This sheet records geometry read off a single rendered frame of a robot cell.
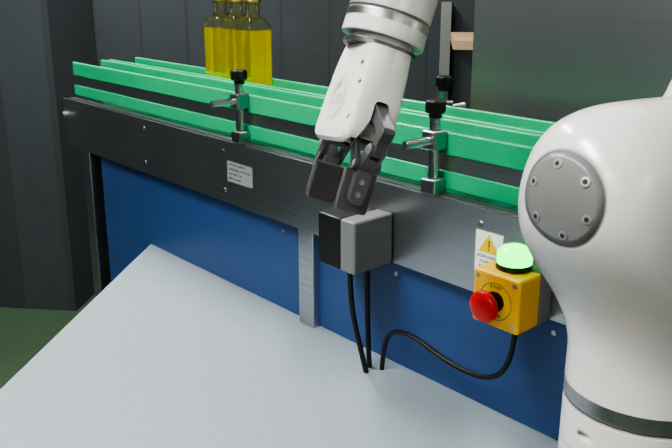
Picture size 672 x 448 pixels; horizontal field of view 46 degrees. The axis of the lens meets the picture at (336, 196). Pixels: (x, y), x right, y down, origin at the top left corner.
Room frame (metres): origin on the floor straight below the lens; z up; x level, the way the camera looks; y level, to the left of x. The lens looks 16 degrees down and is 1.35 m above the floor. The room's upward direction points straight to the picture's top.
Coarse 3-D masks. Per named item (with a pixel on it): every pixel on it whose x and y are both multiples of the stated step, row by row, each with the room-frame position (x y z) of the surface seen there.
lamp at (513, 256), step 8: (504, 248) 0.92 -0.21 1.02; (512, 248) 0.91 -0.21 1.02; (520, 248) 0.91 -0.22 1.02; (504, 256) 0.91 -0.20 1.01; (512, 256) 0.90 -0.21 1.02; (520, 256) 0.90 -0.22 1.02; (528, 256) 0.90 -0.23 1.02; (496, 264) 0.92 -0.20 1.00; (504, 264) 0.91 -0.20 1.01; (512, 264) 0.90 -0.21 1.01; (520, 264) 0.90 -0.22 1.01; (528, 264) 0.90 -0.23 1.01; (512, 272) 0.90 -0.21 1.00; (520, 272) 0.90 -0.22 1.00; (528, 272) 0.90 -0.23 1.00
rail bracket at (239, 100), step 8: (232, 72) 1.41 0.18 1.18; (240, 72) 1.40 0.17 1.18; (240, 80) 1.41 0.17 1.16; (240, 88) 1.41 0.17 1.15; (232, 96) 1.41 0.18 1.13; (240, 96) 1.40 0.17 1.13; (248, 96) 1.41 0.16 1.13; (216, 104) 1.37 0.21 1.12; (224, 104) 1.39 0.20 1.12; (232, 104) 1.40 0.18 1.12; (240, 104) 1.40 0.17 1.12; (248, 104) 1.41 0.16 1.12; (240, 112) 1.41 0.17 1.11; (240, 120) 1.41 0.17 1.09; (240, 128) 1.41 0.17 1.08; (232, 136) 1.41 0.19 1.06; (240, 136) 1.40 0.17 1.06; (248, 136) 1.41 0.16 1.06; (240, 144) 1.41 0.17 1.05
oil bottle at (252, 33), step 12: (252, 0) 1.62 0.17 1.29; (252, 12) 1.62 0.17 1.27; (240, 24) 1.62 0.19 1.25; (252, 24) 1.60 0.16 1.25; (264, 24) 1.62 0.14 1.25; (240, 36) 1.62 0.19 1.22; (252, 36) 1.60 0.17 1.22; (264, 36) 1.62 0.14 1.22; (240, 48) 1.62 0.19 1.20; (252, 48) 1.60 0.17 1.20; (264, 48) 1.62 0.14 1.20; (240, 60) 1.62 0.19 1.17; (252, 60) 1.60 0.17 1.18; (264, 60) 1.62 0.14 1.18; (252, 72) 1.60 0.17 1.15; (264, 72) 1.62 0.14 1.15; (264, 84) 1.61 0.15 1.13
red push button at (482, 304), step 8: (472, 296) 0.89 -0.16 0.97; (480, 296) 0.88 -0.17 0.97; (488, 296) 0.87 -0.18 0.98; (472, 304) 0.89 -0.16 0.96; (480, 304) 0.88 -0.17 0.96; (488, 304) 0.87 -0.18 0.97; (496, 304) 0.87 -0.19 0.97; (472, 312) 0.89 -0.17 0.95; (480, 312) 0.88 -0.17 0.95; (488, 312) 0.87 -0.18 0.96; (496, 312) 0.87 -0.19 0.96; (480, 320) 0.88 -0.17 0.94; (488, 320) 0.87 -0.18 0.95
